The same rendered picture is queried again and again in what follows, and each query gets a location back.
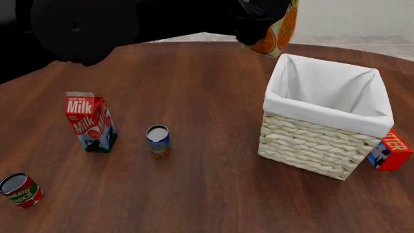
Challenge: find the tomato sauce can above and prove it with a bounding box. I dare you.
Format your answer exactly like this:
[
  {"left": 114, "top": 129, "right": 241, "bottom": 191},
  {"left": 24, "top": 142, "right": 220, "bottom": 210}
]
[{"left": 0, "top": 171, "right": 44, "bottom": 210}]

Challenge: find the wicker basket with white liner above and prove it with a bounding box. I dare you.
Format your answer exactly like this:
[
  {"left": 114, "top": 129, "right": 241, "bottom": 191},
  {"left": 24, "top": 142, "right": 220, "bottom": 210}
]
[{"left": 257, "top": 52, "right": 395, "bottom": 181}]

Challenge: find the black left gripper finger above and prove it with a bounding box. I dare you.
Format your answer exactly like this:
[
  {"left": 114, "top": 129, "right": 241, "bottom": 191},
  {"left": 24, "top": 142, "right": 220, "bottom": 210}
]
[{"left": 235, "top": 14, "right": 276, "bottom": 47}]

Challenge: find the blue soup can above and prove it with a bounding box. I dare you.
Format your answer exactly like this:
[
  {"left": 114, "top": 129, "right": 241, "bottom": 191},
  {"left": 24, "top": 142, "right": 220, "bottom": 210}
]
[{"left": 146, "top": 124, "right": 172, "bottom": 159}]

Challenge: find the red butter box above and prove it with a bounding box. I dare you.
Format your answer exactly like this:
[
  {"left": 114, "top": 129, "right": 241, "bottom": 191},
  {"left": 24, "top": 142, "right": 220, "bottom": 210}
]
[{"left": 367, "top": 128, "right": 414, "bottom": 172}]

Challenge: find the red and white milk carton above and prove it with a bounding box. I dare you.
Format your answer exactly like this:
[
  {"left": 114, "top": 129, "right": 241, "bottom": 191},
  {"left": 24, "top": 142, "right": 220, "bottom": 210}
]
[{"left": 65, "top": 91, "right": 118, "bottom": 153}]

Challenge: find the orange juice carton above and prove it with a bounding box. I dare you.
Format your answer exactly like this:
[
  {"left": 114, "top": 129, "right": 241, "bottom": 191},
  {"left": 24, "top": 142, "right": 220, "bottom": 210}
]
[{"left": 248, "top": 0, "right": 300, "bottom": 58}]

